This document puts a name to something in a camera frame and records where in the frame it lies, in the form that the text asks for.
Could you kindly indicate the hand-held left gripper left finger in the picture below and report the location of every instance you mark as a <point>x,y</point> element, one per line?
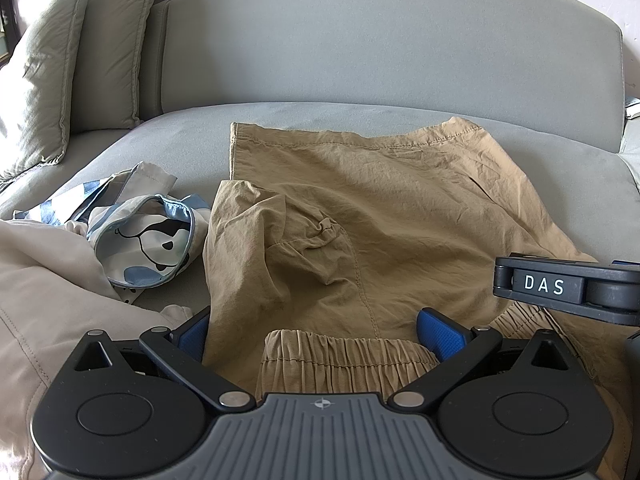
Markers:
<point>192,332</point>

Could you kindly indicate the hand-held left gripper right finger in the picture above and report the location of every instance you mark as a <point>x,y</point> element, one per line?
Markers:
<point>440,332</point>

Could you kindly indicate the tan shorts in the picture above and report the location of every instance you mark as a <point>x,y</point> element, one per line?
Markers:
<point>400,200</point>

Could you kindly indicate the blue white patterned garment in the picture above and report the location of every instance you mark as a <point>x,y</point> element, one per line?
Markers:
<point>145,240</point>

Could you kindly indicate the small silver box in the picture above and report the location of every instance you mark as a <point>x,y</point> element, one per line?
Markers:
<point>634,110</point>

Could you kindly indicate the grey sofa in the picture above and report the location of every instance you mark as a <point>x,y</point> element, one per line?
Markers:
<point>350,60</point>

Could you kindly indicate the grey-green throw pillow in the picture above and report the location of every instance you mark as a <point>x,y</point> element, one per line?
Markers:
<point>40,85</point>
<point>115,50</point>

